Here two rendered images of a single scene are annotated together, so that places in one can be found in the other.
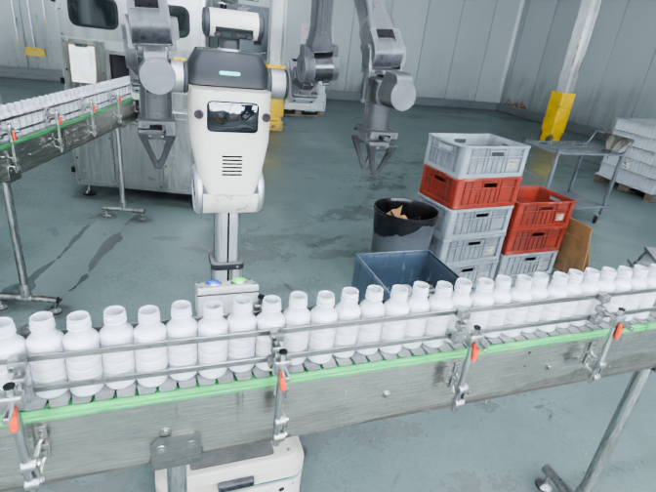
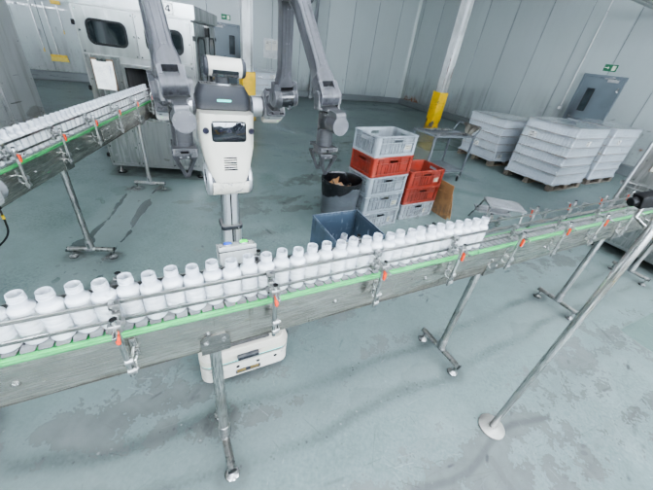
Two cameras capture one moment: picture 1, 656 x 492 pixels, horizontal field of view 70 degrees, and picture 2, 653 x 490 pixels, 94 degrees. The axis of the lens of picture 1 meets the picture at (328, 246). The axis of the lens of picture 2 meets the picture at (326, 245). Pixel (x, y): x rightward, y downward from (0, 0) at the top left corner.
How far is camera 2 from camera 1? 12 cm
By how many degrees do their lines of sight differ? 11
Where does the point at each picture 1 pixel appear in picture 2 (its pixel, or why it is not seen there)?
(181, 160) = not seen: hidden behind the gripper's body
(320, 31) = (284, 73)
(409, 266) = (345, 220)
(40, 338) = (125, 289)
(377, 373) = (329, 290)
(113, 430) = (177, 336)
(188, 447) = (223, 341)
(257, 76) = (243, 102)
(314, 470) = (293, 341)
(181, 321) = (212, 271)
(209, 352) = (230, 288)
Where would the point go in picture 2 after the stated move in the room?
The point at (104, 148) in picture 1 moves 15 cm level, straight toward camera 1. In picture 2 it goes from (129, 139) to (130, 142)
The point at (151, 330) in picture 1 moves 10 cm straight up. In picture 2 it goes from (194, 278) to (190, 252)
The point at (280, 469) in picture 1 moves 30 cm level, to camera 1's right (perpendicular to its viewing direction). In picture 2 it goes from (274, 343) to (323, 344)
